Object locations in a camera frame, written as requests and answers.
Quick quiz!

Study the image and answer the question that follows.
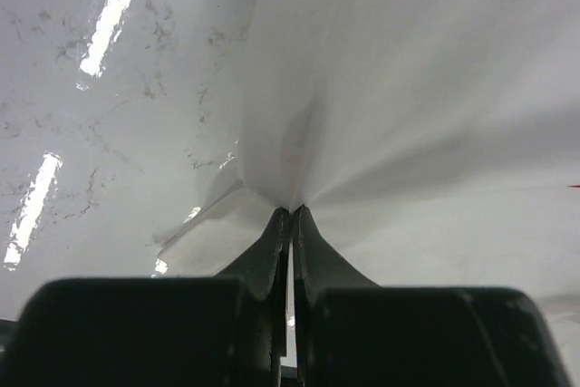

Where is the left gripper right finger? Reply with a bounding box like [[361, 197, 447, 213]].
[[292, 207, 569, 386]]

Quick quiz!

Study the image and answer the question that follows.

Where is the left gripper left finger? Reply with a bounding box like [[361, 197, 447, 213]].
[[2, 208, 290, 386]]

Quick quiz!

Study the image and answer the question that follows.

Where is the white t shirt red print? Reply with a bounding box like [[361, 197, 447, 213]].
[[156, 0, 580, 356]]

